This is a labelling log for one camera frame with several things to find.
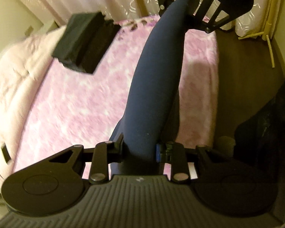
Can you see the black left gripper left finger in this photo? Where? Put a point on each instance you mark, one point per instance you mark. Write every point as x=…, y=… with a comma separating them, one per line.
x=104, y=154

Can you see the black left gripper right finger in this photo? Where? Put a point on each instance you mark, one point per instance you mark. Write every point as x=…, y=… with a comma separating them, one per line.
x=173, y=153

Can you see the navy blue garment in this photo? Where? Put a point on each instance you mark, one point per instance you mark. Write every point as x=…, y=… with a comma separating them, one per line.
x=151, y=116

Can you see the person in black clothes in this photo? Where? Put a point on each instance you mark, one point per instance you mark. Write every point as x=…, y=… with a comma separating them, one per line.
x=257, y=149

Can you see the stack of folded black clothes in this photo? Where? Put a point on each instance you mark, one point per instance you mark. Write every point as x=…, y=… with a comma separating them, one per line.
x=85, y=41

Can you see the pink fleece blanket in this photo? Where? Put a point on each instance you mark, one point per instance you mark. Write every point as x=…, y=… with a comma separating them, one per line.
x=75, y=108

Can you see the yellow cardboard strips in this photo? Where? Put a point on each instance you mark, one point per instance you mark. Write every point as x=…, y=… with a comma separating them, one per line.
x=268, y=28

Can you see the black phone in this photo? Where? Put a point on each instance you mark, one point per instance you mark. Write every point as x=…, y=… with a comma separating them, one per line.
x=5, y=153

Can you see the light pink comforter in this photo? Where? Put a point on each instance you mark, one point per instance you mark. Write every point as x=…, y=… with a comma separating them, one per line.
x=23, y=66

